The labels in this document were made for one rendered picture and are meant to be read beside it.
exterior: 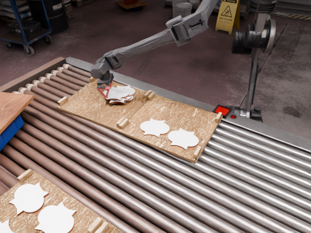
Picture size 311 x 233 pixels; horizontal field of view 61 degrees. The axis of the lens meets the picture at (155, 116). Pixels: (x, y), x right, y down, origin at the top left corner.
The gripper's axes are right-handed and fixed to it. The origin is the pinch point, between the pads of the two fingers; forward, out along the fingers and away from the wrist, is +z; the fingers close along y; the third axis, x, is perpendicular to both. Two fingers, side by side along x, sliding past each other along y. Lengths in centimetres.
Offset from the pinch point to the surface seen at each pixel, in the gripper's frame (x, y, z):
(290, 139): 92, 26, 6
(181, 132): 40.7, 25.9, 3.8
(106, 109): 0.8, 8.6, 5.3
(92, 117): -5.0, 15.4, 5.3
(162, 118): 31.3, 14.7, 4.8
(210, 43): 91, -281, 98
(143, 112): 21.1, 10.2, 5.0
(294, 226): 80, 68, 7
